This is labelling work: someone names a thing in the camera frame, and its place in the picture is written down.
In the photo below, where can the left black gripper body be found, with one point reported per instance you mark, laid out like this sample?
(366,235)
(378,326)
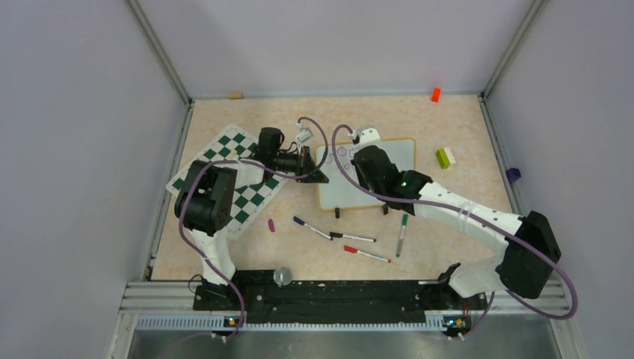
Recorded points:
(287,162)

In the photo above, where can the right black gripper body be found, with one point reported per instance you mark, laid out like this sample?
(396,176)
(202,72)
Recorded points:
(367,183)

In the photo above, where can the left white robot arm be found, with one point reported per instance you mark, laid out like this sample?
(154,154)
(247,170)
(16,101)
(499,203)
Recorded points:
(225,189)

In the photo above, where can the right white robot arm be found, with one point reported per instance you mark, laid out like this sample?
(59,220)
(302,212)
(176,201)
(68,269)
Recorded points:
(519,243)

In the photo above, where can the yellow-framed whiteboard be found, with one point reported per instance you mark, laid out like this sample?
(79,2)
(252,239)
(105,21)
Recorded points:
(338,193)

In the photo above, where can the blue capped marker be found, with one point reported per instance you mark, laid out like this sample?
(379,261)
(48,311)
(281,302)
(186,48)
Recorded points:
(301,222)

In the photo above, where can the green capped marker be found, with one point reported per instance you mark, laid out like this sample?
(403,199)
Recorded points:
(402,232)

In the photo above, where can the green white chess mat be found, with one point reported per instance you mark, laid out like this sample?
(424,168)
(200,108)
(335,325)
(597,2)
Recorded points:
(248,201)

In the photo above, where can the green white toy block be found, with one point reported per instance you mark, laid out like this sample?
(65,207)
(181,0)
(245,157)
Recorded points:
(445,157)

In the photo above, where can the black capped marker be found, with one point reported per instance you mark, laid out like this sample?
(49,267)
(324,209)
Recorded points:
(349,236)

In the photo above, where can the red capped marker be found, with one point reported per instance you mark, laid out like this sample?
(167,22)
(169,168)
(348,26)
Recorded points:
(353,250)

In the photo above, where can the orange toy block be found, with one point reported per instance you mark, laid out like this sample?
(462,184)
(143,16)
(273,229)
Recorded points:
(435,97)

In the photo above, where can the purple toy block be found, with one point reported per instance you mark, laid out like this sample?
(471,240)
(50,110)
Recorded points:
(513,174)

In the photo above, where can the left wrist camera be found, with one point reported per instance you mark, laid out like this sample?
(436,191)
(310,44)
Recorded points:
(304,135)

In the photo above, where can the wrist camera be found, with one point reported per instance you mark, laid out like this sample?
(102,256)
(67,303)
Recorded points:
(368,135)
(304,135)

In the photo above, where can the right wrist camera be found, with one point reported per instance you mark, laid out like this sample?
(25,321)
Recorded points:
(368,135)

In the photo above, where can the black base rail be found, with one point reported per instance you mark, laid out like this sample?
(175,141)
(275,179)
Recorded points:
(331,302)

